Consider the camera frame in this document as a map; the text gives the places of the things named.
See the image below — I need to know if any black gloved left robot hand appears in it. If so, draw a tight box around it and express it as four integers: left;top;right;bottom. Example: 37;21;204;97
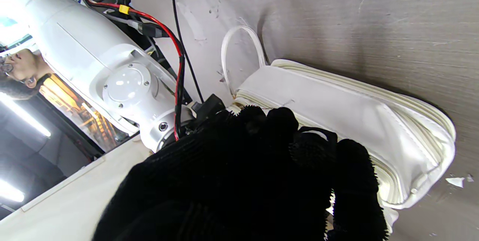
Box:
92;104;390;241

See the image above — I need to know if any white leather bag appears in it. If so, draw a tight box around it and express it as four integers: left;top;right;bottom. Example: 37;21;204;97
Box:
221;26;457;234

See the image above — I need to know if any small white paper scrap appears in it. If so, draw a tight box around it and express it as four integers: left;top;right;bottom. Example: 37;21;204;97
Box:
445;176;466;188

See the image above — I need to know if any bright ceiling light tube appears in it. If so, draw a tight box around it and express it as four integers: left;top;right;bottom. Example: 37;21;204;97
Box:
0;179;25;203
0;91;52;137

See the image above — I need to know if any person's head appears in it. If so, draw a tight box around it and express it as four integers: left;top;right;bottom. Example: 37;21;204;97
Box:
0;48;54;100

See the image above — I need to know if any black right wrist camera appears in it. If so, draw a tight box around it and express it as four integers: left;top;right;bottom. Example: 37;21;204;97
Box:
192;93;227;122

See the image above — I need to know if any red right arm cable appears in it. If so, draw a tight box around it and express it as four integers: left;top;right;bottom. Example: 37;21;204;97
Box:
84;0;186;141

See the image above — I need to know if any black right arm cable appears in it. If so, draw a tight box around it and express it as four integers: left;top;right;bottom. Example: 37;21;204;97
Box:
170;0;205;104

